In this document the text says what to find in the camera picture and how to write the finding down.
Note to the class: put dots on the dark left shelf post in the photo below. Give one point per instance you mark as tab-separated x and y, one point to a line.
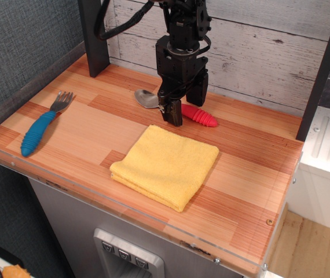
96	50

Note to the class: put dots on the dark shelf post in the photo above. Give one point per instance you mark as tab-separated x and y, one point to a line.
96	50
315	95

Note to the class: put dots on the dark right shelf post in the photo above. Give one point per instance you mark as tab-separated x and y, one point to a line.
315	95

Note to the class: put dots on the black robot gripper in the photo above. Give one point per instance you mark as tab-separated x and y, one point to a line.
183	73

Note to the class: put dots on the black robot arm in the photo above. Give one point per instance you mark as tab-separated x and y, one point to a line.
187	22

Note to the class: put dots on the red handled metal spoon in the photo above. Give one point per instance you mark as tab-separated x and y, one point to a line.
149	100

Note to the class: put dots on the orange object bottom left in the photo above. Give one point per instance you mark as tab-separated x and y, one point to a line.
15	271

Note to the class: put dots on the white toy sink unit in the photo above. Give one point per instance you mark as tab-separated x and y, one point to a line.
309	193

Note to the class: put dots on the silver dispenser button panel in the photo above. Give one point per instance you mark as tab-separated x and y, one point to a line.
120	258

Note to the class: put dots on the yellow folded dish towel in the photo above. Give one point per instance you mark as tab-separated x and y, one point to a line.
165	167

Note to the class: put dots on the blue handled metal fork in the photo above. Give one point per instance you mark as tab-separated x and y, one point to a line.
35	133

